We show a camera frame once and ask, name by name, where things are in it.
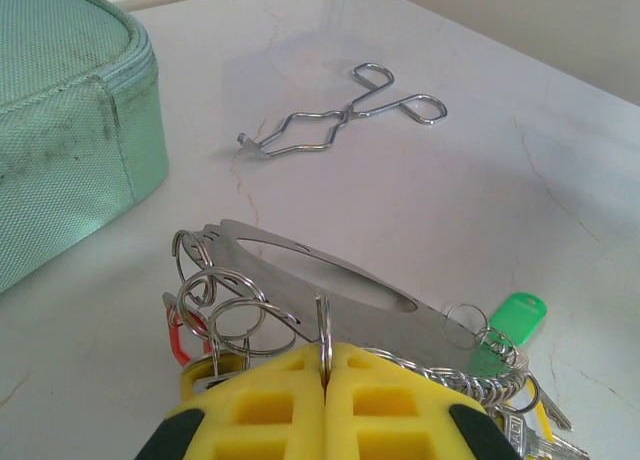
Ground mint green zipper case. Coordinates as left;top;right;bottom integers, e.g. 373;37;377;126
0;0;170;296

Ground key with yellow tag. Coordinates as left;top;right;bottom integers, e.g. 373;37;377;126
497;402;591;460

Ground metal wire tongs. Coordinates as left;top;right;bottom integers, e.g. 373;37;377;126
236;62;449;160

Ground key with green tag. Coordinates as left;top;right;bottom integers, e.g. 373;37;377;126
467;292;574;430

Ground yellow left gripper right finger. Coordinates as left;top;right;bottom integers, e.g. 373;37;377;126
325;342;522;460

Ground steel band with key rings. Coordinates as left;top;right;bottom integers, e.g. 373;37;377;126
172;218;539;421

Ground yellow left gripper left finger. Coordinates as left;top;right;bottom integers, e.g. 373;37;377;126
132;342;327;460

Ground key with red tag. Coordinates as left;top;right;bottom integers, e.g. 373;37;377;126
163;292;214;369

